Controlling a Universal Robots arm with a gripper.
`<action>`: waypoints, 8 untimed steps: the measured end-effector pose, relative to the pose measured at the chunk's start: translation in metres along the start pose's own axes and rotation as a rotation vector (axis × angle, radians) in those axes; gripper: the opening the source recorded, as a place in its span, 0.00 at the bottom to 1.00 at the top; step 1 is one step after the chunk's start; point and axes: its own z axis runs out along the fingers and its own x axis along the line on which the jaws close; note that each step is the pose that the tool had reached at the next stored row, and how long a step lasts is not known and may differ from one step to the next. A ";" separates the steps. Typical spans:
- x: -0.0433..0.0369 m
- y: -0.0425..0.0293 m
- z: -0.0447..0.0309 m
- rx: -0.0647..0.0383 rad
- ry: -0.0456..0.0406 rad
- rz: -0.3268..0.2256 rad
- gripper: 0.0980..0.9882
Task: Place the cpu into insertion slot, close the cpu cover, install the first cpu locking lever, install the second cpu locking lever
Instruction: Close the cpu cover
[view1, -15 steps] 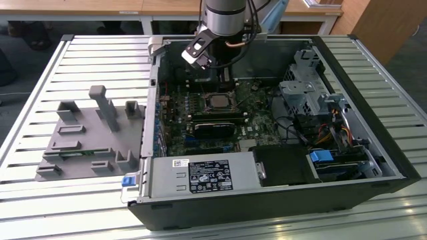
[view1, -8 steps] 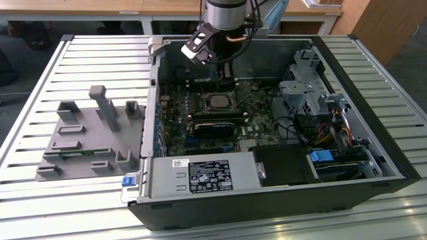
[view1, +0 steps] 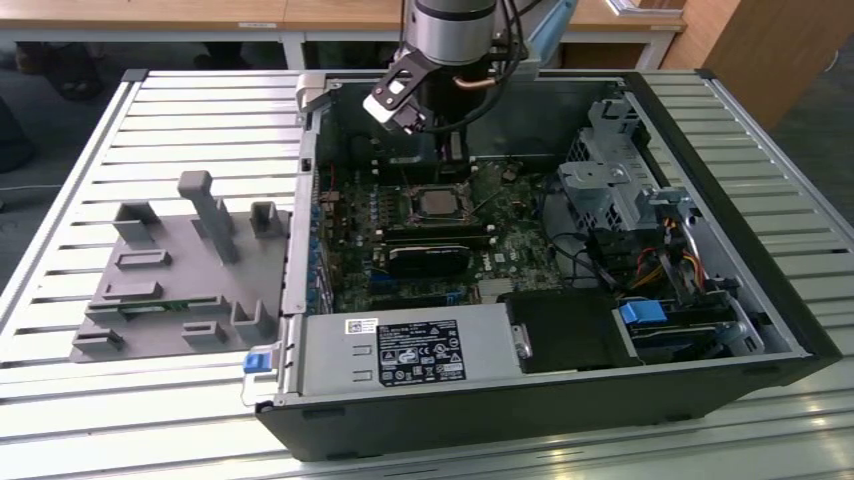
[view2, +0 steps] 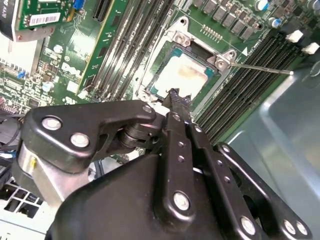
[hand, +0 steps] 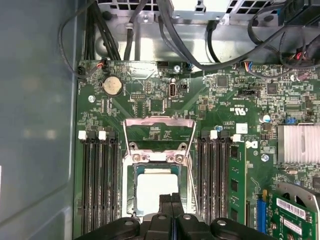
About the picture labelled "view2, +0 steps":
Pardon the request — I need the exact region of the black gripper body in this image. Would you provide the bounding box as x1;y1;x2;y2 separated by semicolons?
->
48;152;263;240

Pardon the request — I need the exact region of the thin metal locking lever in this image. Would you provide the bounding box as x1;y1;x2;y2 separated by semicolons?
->
229;62;295;76

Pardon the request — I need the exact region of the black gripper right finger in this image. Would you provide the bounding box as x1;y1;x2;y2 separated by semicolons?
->
181;94;314;240

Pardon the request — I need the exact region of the silver square CPU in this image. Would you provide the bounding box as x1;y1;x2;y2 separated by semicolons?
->
147;47;221;101

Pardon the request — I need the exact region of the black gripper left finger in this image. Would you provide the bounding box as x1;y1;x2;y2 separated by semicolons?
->
12;87;197;226

